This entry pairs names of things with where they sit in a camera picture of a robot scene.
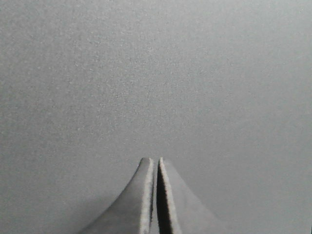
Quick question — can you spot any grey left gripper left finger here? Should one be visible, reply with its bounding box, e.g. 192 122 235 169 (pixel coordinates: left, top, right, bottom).
79 158 154 234

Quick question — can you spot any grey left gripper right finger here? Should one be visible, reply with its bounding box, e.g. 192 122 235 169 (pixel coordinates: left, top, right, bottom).
156 158 229 234

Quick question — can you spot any grey fridge door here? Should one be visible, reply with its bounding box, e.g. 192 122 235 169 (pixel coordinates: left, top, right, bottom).
0 0 312 234

